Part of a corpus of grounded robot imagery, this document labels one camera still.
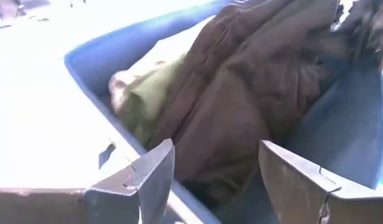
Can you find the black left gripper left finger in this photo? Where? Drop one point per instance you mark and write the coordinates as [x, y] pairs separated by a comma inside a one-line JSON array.
[[101, 202]]

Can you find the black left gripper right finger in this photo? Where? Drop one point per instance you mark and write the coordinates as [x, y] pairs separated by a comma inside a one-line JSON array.
[[319, 199]]

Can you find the dark green garment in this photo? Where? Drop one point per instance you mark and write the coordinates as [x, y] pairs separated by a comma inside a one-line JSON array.
[[144, 105]]

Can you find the black garment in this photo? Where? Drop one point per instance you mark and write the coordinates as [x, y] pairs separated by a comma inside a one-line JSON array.
[[241, 93]]

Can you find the navy white striped laundry bin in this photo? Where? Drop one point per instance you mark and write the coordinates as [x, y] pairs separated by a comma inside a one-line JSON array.
[[334, 130]]

